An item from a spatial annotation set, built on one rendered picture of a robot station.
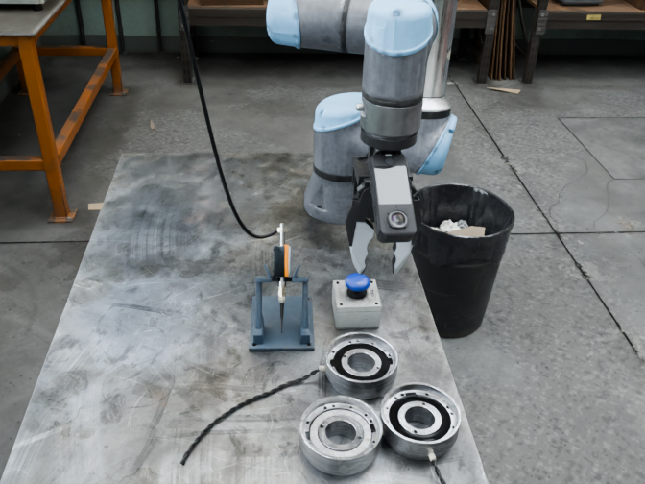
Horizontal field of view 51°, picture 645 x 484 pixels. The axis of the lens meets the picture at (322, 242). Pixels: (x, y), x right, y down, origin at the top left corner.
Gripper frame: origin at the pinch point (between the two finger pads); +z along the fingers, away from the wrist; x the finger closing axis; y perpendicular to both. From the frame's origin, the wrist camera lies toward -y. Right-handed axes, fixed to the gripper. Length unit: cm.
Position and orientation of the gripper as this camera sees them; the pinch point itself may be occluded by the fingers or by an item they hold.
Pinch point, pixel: (378, 268)
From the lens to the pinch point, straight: 94.4
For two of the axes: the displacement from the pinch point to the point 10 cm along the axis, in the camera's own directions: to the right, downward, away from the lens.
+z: -0.3, 8.3, 5.5
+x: -10.0, 0.2, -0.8
